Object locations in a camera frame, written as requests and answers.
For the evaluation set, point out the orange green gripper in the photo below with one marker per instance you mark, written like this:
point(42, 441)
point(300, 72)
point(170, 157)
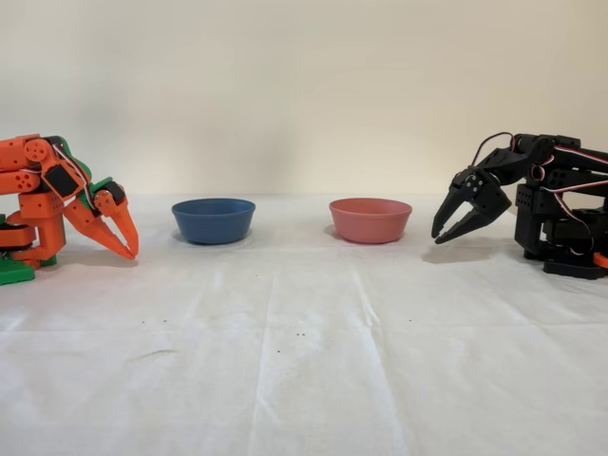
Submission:
point(105, 205)

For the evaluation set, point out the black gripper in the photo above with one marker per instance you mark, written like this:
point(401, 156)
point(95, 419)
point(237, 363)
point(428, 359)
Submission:
point(467, 186)

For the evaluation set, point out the orange green robot arm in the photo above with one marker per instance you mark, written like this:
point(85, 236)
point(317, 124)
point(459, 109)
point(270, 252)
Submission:
point(43, 204)

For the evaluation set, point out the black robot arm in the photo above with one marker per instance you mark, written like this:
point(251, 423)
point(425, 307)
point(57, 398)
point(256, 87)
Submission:
point(546, 214)

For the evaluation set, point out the red bowl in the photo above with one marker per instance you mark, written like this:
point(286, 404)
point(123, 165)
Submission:
point(370, 221)

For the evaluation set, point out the blue bowl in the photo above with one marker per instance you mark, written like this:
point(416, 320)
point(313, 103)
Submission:
point(214, 221)

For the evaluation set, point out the white table cloth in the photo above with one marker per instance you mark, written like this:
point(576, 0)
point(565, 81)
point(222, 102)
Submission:
point(304, 356)

